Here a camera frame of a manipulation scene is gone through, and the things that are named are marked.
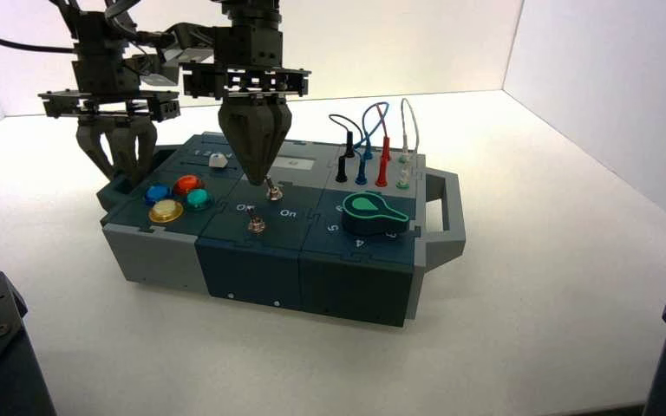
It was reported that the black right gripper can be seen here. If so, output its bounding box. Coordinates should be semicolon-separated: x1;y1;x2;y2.
180;25;311;187

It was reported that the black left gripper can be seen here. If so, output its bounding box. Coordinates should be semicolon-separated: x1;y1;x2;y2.
38;11;182;188

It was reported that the grey and teal control box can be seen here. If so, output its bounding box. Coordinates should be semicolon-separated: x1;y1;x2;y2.
95;132;467;328

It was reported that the small grey display screen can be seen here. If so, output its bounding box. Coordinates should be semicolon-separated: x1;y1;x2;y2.
274;158;315;172

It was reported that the blue round push button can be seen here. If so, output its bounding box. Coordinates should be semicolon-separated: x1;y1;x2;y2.
143;183;173;207

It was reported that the red round push button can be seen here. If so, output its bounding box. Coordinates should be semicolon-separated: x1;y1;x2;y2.
173;175;205;198

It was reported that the yellow round push button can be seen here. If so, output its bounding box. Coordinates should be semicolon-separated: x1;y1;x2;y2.
148;198;186;224

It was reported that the teal round push button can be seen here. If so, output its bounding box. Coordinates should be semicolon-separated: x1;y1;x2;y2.
184;188;216;212

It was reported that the green and black rotary knob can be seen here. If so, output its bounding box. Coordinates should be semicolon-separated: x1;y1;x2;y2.
341;192;412;237

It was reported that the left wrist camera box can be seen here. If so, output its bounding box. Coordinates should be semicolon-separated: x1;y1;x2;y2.
136;54;181;88

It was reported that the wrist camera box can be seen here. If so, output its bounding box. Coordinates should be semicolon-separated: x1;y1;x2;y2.
163;23;219;65
136;54;181;88

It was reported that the black banana plug cable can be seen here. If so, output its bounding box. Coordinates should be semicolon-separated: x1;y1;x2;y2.
328;114;356;184

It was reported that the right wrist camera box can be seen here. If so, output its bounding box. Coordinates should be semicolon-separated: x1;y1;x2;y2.
163;23;219;65

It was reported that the blue banana plug cable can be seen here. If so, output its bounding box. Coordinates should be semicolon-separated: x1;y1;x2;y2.
353;101;390;186

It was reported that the red banana plug cable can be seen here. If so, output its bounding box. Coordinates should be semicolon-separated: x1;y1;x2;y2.
374;103;392;188

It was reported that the white banana plug cable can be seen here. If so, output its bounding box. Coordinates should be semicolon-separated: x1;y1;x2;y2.
395;97;421;190

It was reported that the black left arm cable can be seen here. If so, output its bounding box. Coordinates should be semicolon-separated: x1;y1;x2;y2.
0;21;76;55

